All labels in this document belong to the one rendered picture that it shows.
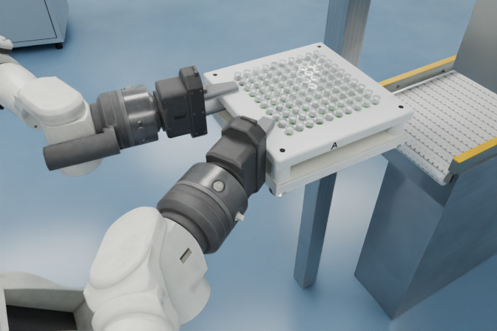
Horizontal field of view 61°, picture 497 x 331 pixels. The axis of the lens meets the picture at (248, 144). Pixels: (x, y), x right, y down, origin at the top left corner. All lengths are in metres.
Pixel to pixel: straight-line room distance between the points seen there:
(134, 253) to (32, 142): 2.01
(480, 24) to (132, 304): 0.64
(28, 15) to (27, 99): 2.41
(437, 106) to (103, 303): 0.90
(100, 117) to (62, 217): 1.34
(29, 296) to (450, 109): 0.95
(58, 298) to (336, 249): 1.14
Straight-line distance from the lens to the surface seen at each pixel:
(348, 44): 0.93
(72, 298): 0.87
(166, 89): 0.63
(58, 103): 0.63
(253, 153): 0.53
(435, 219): 1.21
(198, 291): 0.48
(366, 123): 0.64
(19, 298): 0.83
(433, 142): 0.99
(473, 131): 1.06
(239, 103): 0.65
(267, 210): 1.81
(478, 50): 0.78
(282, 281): 1.63
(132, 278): 0.39
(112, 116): 0.62
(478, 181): 1.05
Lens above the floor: 1.39
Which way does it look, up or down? 41 degrees down
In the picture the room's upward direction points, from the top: straight up
